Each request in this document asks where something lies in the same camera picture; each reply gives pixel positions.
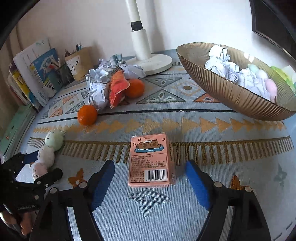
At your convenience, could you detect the crumpled plaid paper pile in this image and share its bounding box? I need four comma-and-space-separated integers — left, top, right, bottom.
95, 54, 146, 80

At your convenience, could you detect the orange red snack bag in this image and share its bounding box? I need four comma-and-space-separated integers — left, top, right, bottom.
109, 70, 130, 108

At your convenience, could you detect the gold ribbed bowl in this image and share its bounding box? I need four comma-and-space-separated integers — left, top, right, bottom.
176, 42, 295, 121

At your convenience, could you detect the bamboo pen holder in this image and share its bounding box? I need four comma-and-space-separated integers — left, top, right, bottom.
65, 47, 93, 81

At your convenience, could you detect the green flat book stack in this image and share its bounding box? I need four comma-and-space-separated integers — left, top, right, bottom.
1, 105, 37, 163

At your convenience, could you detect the white desk lamp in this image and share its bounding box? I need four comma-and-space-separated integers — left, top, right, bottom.
125, 0, 173, 75

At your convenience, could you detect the white paper ball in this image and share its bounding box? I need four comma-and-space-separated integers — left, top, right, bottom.
205, 45, 278, 103

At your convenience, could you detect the black monitor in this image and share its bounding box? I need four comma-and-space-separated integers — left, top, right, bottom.
250, 0, 295, 59

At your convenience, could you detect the orange mandarin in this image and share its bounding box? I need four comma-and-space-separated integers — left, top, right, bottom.
77, 104, 97, 126
125, 79, 144, 98

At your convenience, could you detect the upright stack of books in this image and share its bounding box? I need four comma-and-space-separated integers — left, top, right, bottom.
13, 37, 63, 107

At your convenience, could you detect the patterned woven table mat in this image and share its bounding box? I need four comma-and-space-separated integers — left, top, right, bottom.
21, 56, 295, 240

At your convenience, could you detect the black mesh pen cup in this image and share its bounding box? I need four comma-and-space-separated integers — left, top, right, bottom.
50, 63, 75, 86

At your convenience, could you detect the three-ball dango plush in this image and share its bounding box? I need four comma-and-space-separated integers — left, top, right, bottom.
32, 130, 65, 180

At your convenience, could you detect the left hand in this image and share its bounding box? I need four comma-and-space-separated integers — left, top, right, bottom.
0, 210, 33, 237

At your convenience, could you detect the pink cartoon carton box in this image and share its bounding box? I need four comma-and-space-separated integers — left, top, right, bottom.
128, 133, 176, 188

